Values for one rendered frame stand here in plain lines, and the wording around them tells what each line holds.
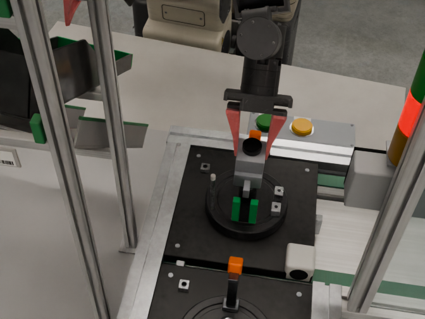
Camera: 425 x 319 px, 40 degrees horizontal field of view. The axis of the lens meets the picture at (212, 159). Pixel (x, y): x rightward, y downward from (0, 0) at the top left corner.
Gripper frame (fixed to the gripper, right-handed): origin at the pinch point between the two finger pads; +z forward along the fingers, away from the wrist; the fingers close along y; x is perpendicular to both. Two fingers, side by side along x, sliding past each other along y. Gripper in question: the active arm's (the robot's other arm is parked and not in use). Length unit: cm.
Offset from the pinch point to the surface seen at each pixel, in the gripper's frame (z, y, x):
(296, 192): 8.2, 8.8, 11.1
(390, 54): -18, 63, 208
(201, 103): -1.6, -12.4, 43.7
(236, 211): 10.1, -1.1, 1.0
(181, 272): 19.6, -8.5, -3.9
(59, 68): -11.2, -23.8, -21.4
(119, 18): -20, -74, 215
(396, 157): -5.5, 16.6, -21.7
